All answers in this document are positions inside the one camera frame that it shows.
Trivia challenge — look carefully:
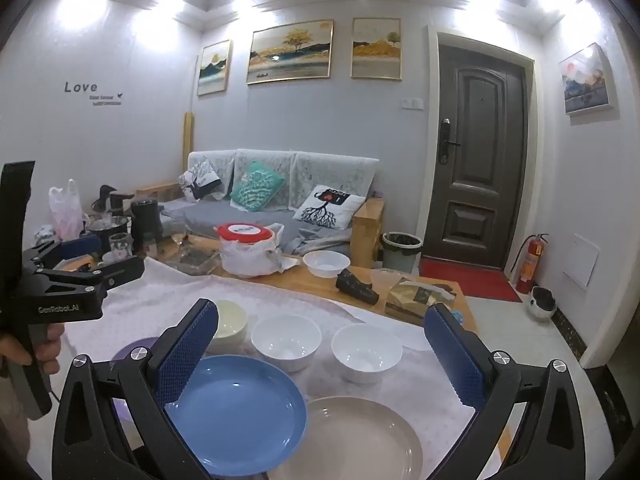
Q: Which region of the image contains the cream bowl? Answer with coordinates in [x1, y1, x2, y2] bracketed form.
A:
[206, 300, 248, 354]

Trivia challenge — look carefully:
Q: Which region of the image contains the purple plate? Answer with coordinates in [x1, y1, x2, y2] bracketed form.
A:
[109, 336, 164, 426]

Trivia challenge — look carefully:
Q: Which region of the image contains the blue plate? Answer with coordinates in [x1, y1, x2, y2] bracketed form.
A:
[165, 354, 308, 478]

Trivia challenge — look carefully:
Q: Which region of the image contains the beige plate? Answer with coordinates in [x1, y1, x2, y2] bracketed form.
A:
[268, 396, 423, 480]

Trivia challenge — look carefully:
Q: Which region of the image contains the person's left hand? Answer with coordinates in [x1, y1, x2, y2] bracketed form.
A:
[0, 324, 65, 376]

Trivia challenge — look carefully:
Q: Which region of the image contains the pink bunny table cloth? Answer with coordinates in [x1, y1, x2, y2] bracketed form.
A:
[66, 260, 474, 476]

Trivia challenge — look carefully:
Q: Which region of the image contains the red door mat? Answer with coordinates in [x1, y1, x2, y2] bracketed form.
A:
[419, 257, 521, 302]

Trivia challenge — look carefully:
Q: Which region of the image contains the gold tissue box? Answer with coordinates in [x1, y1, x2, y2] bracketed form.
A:
[384, 278, 457, 326]

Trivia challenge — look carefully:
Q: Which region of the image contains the glass ashtray tray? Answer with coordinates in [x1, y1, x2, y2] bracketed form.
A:
[166, 246, 220, 276]

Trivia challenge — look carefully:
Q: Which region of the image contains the red fire extinguisher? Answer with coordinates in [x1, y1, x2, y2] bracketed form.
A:
[506, 233, 549, 295]

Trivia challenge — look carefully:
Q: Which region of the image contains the white helmet on floor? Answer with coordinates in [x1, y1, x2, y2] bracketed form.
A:
[526, 286, 556, 322]

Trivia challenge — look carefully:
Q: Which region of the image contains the white plastic bag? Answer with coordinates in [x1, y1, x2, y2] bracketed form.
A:
[48, 179, 86, 242]

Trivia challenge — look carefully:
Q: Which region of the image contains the black pot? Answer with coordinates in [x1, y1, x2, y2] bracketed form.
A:
[87, 214, 128, 254]

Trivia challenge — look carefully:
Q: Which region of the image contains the drinking glass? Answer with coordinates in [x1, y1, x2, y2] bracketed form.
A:
[108, 232, 132, 261]

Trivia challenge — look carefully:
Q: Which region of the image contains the wine glass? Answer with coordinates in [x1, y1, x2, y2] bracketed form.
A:
[169, 229, 189, 255]

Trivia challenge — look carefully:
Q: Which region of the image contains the red lid container in bag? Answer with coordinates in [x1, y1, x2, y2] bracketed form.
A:
[215, 222, 284, 278]

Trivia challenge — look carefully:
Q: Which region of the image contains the green trash bin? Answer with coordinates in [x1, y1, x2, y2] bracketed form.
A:
[380, 231, 423, 274]

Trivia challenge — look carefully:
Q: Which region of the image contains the black brush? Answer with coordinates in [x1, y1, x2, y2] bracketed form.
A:
[335, 269, 380, 306]

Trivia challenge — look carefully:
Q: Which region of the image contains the white plastic bowl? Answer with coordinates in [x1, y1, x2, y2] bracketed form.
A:
[303, 250, 350, 278]

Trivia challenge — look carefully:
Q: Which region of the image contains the black white cushion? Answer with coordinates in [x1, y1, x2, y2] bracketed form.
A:
[178, 158, 224, 203]

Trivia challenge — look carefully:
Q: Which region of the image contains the teal cushion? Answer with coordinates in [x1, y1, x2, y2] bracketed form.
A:
[231, 162, 284, 212]

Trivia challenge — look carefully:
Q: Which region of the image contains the white tree print cushion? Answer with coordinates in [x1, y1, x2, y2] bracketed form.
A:
[293, 185, 366, 231]

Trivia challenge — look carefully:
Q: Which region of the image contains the grey sofa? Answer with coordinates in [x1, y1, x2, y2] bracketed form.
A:
[136, 148, 384, 268]

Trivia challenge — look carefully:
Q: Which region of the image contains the dark entrance door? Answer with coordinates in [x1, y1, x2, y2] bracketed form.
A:
[423, 46, 527, 269]

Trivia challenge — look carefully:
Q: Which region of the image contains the left small landscape painting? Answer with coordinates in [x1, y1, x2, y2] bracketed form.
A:
[196, 39, 232, 96]

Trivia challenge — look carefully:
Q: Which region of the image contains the mountain canvas painting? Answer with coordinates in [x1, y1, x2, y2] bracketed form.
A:
[559, 42, 616, 116]

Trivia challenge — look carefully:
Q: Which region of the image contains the right gold landscape painting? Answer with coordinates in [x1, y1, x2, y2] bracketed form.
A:
[350, 18, 402, 81]

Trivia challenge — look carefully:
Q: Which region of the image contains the large landscape painting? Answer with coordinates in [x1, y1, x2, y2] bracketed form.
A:
[246, 20, 334, 86]

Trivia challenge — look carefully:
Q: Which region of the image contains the white wall panel box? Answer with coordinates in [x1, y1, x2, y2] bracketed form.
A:
[564, 233, 600, 289]

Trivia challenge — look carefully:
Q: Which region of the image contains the light switch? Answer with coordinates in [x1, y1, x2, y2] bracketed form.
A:
[401, 98, 424, 110]

